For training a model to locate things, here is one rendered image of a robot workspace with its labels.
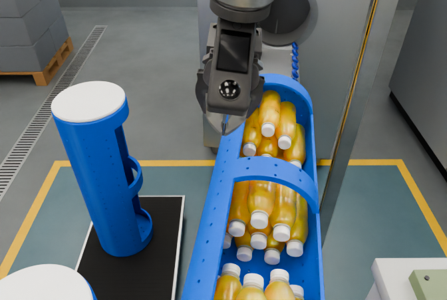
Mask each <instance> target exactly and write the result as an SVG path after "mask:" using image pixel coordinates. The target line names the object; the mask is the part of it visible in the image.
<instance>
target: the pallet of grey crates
mask: <svg viewBox="0 0 447 300"><path fill-rule="evenodd" d="M73 49H74V47H73V43H72V41H71V37H70V36H69V34H68V31H67V26H66V24H65V20H64V17H63V14H62V12H61V8H60V5H59V0H0V75H33V78H34V80H35V83H36V85H37V86H47V85H48V84H49V83H50V81H51V80H52V78H53V77H54V76H55V74H56V73H57V71H58V70H59V69H60V67H61V66H62V64H63V63H64V62H65V60H66V59H67V57H68V56H69V55H70V53H71V52H72V50H73Z"/></svg>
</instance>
